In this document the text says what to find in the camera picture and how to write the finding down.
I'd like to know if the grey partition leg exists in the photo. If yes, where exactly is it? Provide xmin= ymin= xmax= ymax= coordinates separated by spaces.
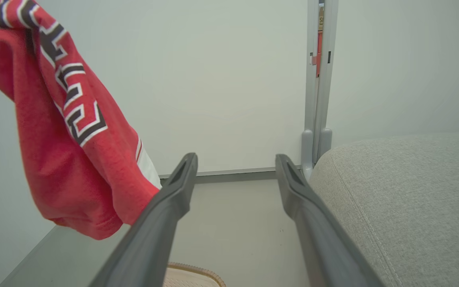
xmin=301 ymin=0 xmax=320 ymax=180
xmin=313 ymin=0 xmax=339 ymax=164

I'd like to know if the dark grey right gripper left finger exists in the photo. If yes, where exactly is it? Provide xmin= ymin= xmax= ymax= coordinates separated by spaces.
xmin=88 ymin=153 xmax=198 ymax=287

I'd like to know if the grey fabric sofa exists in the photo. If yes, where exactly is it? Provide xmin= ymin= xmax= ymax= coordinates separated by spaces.
xmin=308 ymin=134 xmax=459 ymax=287

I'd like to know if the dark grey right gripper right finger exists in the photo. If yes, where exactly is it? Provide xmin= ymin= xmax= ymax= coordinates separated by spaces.
xmin=275 ymin=154 xmax=385 ymax=287

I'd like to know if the red object behind partition gap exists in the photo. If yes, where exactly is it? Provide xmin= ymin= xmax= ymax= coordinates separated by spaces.
xmin=316 ymin=6 xmax=324 ymax=78

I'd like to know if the red basketball jersey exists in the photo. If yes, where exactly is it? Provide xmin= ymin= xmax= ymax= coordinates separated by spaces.
xmin=0 ymin=0 xmax=162 ymax=240

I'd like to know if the white perforated laundry basket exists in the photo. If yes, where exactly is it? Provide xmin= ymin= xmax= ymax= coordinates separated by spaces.
xmin=163 ymin=262 xmax=226 ymax=287

